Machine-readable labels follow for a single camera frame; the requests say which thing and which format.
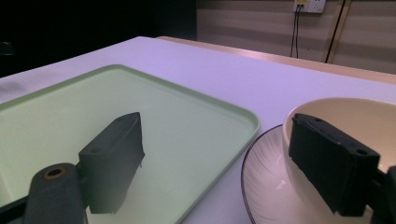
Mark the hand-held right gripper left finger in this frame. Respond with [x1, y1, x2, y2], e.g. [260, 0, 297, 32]
[78, 111, 146, 216]

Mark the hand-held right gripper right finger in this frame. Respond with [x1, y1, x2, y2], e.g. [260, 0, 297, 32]
[288, 112, 381, 217]

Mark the cream ceramic bowl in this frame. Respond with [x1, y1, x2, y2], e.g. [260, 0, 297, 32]
[282, 97, 396, 216]

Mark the white plate with dark rim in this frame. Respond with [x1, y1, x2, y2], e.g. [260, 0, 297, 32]
[240, 123, 375, 224]

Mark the light green plastic tray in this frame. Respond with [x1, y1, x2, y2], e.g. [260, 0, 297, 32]
[0, 63, 261, 224]

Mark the white table mat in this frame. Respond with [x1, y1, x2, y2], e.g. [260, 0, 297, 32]
[0, 35, 396, 224]

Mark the thick black cable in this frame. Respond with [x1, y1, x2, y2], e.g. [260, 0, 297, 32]
[324, 0, 347, 64]

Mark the thin black cable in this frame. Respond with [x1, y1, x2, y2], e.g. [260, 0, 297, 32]
[290, 4, 304, 59]

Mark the white wall power socket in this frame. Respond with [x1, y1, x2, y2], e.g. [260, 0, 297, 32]
[292, 0, 327, 14]

